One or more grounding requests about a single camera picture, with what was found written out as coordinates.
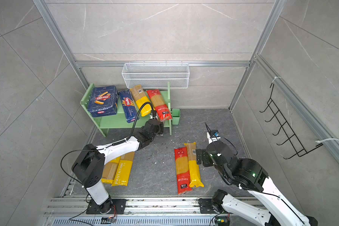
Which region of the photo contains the red spaghetti package top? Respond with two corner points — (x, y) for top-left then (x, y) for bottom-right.
(147, 89), (172, 121)

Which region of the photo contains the blue Barilla spaghetti package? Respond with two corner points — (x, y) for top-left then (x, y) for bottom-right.
(118, 89), (137, 123)

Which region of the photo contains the yellow brown spaghetti package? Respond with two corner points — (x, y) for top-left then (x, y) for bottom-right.
(130, 85), (152, 117)

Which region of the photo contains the blue Barilla pasta box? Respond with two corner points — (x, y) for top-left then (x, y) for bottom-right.
(87, 85), (118, 118)

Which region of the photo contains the yellow Pastatime spaghetti package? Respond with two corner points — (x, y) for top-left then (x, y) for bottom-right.
(112, 152), (135, 186)

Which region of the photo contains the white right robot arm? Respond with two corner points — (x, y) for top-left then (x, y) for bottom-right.
(196, 138), (318, 226)

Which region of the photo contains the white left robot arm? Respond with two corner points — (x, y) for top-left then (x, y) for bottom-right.
(72, 119), (164, 214)

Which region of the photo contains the green plastic cup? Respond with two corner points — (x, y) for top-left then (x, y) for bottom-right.
(171, 109), (181, 125)

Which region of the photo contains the green metal shelf rack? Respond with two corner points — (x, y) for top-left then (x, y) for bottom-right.
(80, 82), (172, 137)

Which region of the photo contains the red spaghetti package floor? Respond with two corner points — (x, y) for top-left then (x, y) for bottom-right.
(174, 147), (192, 195)

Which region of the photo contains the black corrugated cable conduit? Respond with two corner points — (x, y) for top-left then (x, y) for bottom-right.
(110, 101), (156, 147)

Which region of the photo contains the white wire mesh basket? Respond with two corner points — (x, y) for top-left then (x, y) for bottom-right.
(121, 62), (190, 89)

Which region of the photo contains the black wire hook rack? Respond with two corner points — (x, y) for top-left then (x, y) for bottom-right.
(260, 84), (323, 160)

